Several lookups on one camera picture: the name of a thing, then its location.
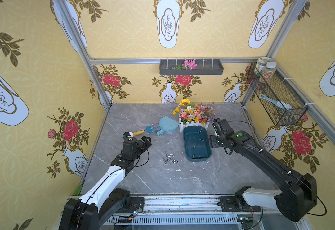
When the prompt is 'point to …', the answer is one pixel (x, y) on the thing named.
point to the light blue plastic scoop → (168, 124)
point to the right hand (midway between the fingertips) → (217, 138)
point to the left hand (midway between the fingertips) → (141, 140)
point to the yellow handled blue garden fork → (151, 129)
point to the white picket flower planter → (193, 114)
